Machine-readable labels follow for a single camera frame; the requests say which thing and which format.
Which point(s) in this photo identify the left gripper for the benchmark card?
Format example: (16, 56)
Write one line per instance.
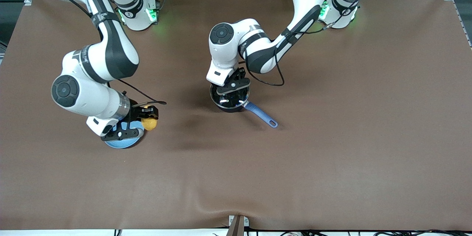
(240, 73)

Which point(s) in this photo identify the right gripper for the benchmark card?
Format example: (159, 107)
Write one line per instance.
(137, 112)

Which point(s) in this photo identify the brown table cover mat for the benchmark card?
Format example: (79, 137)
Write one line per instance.
(332, 155)

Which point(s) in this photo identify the glass lid with blue knob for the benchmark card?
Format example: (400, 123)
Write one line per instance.
(228, 102)

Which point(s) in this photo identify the yellow potato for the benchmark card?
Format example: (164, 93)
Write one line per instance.
(149, 124)

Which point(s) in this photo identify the metal table edge clamp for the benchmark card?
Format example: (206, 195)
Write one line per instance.
(238, 225)

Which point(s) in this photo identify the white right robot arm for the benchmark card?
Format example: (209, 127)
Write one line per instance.
(114, 44)

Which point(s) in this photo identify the blue round plate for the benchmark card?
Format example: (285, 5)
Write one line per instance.
(123, 143)

